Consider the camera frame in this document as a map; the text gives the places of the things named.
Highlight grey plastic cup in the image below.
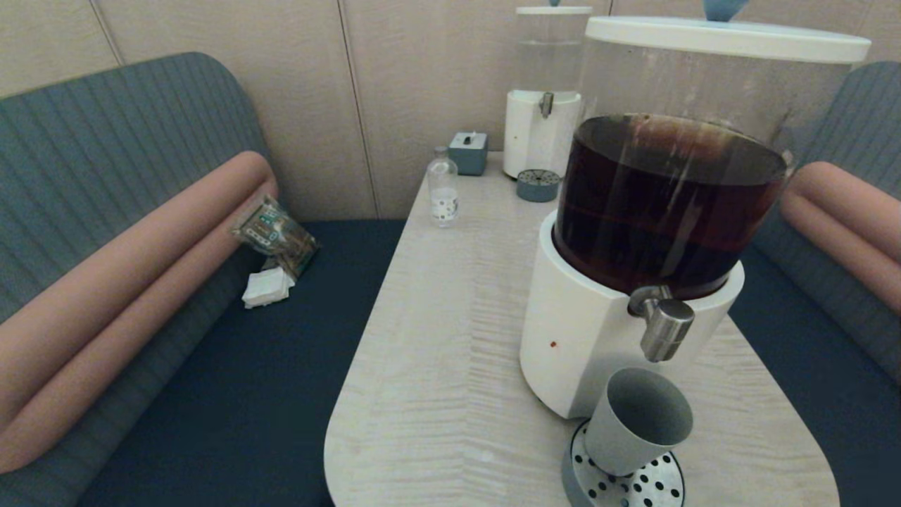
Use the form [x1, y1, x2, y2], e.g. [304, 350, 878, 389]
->
[583, 367, 694, 477]

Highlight clear plastic bottle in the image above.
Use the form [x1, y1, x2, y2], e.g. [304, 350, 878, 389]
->
[427, 146, 460, 227]

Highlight small grey box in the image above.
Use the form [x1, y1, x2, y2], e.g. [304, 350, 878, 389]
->
[448, 132, 489, 176]

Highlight grey perforated drip tray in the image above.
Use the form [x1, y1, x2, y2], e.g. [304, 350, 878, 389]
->
[516, 169, 562, 204]
[561, 419, 686, 507]

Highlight water-filled drink dispenser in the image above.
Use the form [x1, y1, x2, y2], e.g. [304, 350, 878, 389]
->
[503, 6, 594, 180]

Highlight tea-filled drink dispenser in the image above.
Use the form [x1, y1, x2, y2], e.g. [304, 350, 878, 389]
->
[519, 15, 872, 421]

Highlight green snack bag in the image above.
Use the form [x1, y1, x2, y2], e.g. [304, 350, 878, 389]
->
[231, 197, 320, 279]

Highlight white folded napkins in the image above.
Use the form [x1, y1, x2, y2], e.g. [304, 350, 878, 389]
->
[242, 266, 296, 309]

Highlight navy seat cushion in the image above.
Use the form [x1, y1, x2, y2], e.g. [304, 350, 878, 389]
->
[729, 246, 901, 507]
[77, 220, 408, 507]

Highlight white dispenser lid blue knob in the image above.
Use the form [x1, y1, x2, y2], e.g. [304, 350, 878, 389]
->
[584, 0, 872, 64]
[516, 0, 594, 16]

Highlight pink cylindrical bolster cushion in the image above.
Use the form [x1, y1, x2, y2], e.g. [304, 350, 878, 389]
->
[0, 180, 279, 474]
[0, 151, 277, 430]
[787, 161, 901, 260]
[778, 192, 901, 315]

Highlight blue-grey ribbed booth sofa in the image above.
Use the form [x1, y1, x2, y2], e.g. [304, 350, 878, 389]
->
[729, 61, 901, 507]
[0, 51, 409, 507]

